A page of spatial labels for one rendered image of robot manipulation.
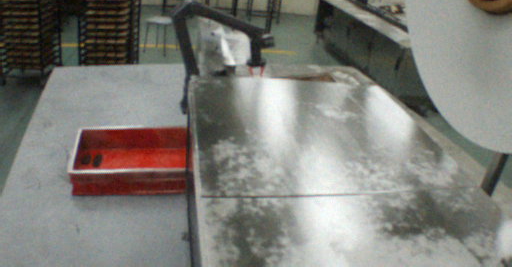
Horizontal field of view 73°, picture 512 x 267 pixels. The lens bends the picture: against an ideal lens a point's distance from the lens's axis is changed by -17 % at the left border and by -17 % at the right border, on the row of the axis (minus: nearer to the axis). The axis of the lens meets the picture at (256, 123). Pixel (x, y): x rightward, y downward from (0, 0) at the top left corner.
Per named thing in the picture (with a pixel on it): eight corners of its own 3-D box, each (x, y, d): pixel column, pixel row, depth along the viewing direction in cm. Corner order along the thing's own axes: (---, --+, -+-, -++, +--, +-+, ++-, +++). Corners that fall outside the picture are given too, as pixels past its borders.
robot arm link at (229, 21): (179, 7, 176) (188, 12, 168) (184, -4, 175) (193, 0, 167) (251, 35, 204) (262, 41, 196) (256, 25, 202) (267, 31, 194)
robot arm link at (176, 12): (162, 6, 171) (170, 10, 164) (190, -5, 176) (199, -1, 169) (185, 89, 197) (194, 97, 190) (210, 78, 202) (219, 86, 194)
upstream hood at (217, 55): (197, 26, 343) (198, 16, 340) (218, 27, 347) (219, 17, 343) (204, 75, 234) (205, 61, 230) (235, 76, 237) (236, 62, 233)
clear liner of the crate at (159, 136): (78, 147, 151) (75, 125, 147) (194, 145, 165) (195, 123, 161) (68, 197, 123) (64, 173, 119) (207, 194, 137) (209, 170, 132)
